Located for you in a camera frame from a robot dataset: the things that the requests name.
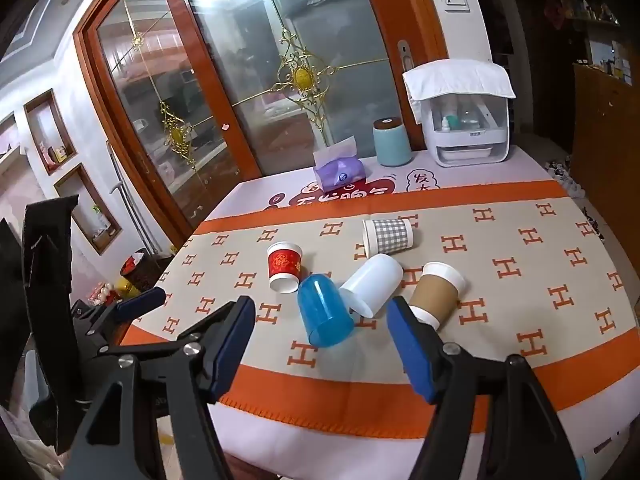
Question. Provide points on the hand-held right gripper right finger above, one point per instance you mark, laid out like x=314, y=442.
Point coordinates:
x=411, y=355

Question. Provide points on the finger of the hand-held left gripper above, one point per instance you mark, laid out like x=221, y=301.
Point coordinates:
x=142, y=304

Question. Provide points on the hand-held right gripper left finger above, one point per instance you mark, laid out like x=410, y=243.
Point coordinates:
x=227, y=355

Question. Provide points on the brown paper cup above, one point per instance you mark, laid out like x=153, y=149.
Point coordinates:
x=434, y=294

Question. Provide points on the white plastic cup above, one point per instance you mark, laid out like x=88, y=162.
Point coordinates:
x=372, y=281

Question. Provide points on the blue plastic cup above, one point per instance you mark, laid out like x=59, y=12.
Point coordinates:
x=322, y=312

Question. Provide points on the red paper cup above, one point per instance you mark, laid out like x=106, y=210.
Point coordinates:
x=284, y=266

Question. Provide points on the grey checkered paper cup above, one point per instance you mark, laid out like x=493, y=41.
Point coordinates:
x=392, y=238

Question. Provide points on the dark trash bin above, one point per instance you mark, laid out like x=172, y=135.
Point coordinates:
x=145, y=272

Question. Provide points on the orange beige patterned blanket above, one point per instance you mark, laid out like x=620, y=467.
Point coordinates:
x=505, y=310

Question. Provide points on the purple tissue pack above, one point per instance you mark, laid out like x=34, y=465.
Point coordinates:
x=340, y=174

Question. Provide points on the teal canister with brown lid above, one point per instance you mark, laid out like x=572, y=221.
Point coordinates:
x=392, y=142

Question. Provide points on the wooden glass sliding door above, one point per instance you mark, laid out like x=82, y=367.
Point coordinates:
x=150, y=85
x=320, y=35

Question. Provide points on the white storage box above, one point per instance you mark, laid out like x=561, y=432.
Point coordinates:
x=470, y=147

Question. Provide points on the brown wooden cabinet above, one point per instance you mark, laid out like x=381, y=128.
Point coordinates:
x=607, y=160

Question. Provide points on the white towel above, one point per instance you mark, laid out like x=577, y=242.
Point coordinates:
x=457, y=77

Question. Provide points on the wooden wall niche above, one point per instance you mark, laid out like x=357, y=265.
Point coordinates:
x=50, y=132
x=90, y=207

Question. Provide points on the white light switch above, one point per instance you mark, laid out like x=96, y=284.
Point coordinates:
x=453, y=0

